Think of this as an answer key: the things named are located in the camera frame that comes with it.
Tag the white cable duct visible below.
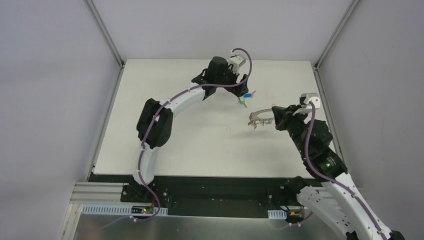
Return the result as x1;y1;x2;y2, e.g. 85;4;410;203
81;204;168;217
267;209;287;220

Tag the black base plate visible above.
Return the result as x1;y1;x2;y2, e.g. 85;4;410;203
88;173;301;219

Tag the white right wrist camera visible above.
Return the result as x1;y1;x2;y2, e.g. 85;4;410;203
293;93;321;115

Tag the left aluminium frame post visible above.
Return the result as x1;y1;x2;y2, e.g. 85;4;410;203
83;0;125;69

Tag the aluminium frame post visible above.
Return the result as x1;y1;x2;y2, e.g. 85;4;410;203
314;0;362;71
83;0;125;69

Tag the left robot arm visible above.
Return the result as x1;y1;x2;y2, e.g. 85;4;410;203
132;52;252;203

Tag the left white cable duct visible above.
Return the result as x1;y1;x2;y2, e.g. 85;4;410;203
81;204;168;217

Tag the large metal keyring with keys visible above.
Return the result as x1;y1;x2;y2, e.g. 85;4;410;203
247;108;275;130

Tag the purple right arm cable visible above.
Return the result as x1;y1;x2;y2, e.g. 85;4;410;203
303;100;388;240

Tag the right aluminium frame post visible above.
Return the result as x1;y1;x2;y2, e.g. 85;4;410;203
314;0;362;71

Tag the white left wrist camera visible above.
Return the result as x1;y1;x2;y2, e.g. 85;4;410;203
228;54;246;73

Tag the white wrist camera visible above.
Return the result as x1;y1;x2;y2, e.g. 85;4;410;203
293;93;321;115
228;54;246;73

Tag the right white cable duct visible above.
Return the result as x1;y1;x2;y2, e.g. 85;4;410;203
267;209;287;220

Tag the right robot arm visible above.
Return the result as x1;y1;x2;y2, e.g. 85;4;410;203
271;104;404;240

